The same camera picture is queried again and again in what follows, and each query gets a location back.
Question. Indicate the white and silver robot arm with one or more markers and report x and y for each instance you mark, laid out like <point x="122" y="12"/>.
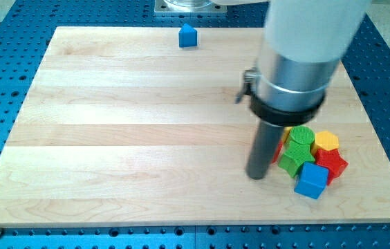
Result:
<point x="303" y="42"/>

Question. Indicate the blue triangle block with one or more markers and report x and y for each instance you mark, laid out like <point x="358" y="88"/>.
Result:
<point x="187" y="36"/>

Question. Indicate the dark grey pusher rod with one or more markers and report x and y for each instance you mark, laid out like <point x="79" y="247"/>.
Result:
<point x="264" y="146"/>

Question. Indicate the light wooden board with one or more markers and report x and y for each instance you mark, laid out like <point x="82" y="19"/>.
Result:
<point x="121" y="127"/>

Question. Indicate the red block behind rod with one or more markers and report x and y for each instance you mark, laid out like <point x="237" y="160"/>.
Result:
<point x="277" y="151"/>

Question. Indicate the yellow block behind cylinder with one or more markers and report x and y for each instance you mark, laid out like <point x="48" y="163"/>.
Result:
<point x="286" y="134"/>

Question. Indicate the green star block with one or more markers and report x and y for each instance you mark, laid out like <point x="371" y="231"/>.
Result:
<point x="294" y="156"/>

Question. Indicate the green cylinder block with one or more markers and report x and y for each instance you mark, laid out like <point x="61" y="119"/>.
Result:
<point x="301" y="135"/>

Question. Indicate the blue cube block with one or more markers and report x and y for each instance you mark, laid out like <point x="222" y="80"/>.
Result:
<point x="312" y="180"/>

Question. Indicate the yellow hexagon block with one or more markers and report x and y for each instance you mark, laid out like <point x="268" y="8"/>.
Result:
<point x="325" y="140"/>

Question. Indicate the red star block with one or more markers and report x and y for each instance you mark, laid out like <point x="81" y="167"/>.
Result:
<point x="332" y="161"/>

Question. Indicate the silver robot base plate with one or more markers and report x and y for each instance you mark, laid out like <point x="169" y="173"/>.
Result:
<point x="187" y="6"/>

